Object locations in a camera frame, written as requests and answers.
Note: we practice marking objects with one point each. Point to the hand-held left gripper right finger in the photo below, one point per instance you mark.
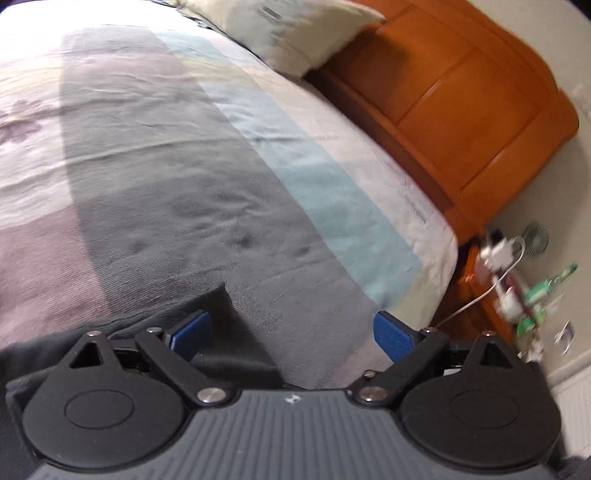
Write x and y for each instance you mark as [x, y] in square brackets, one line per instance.
[392, 334]

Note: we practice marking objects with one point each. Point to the green bottle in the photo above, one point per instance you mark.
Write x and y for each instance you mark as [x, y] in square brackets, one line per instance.
[538, 294]
[564, 274]
[525, 326]

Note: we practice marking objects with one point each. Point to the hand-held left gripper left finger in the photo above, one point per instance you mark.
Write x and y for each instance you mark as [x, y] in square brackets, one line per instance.
[191, 330]

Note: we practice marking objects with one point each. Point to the white ribbed radiator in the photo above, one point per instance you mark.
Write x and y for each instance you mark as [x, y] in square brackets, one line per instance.
[575, 410]

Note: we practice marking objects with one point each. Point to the white charger plug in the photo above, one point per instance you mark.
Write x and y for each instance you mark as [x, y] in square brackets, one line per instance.
[497, 253]

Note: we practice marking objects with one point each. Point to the small round desk fan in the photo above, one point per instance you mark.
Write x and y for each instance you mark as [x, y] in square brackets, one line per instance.
[535, 237]

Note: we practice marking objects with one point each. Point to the orange wooden headboard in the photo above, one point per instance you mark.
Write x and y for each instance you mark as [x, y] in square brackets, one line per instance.
[461, 101]

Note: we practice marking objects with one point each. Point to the patchwork floral bed sheet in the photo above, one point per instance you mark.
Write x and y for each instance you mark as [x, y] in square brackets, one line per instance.
[184, 161]

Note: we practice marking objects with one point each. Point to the cream printed pillow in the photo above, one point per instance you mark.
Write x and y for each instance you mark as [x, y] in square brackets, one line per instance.
[286, 32]

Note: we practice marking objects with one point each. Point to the dark grey pants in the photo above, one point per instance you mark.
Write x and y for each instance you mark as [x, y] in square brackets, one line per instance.
[217, 304]

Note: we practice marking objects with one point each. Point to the wooden nightstand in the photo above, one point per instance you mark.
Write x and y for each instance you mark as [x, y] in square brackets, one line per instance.
[475, 286]

